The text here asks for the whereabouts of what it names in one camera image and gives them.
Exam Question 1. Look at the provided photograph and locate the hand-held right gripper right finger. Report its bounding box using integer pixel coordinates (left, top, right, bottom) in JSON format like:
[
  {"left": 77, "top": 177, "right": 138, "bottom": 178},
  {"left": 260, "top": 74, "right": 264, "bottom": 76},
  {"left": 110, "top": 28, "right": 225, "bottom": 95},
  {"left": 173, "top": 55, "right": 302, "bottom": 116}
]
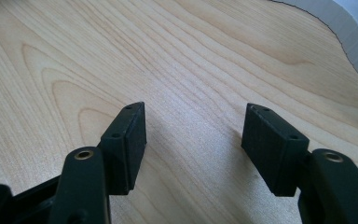
[{"left": 241, "top": 103, "right": 311, "bottom": 198}]

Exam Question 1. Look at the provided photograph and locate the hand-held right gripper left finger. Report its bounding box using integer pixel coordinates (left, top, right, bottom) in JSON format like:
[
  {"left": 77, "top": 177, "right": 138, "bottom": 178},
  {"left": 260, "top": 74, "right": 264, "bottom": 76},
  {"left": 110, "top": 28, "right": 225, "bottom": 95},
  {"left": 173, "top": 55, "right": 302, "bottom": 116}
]
[{"left": 96, "top": 101, "right": 147, "bottom": 196}]

